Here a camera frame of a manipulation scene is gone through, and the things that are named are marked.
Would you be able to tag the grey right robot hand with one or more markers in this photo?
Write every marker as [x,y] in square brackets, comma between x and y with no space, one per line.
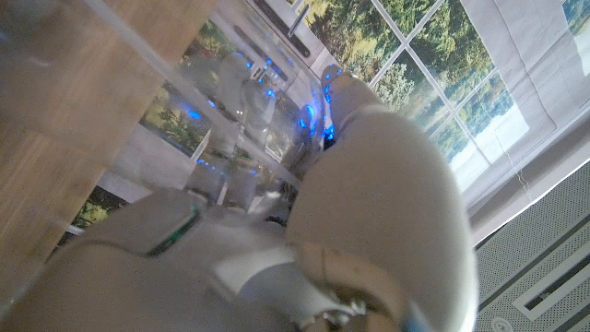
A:
[378,207]

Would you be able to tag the clear spray bottle black pump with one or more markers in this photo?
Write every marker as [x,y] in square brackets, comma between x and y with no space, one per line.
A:
[295,87]

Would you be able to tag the printed window backdrop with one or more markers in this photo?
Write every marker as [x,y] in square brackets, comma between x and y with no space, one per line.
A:
[438,46]

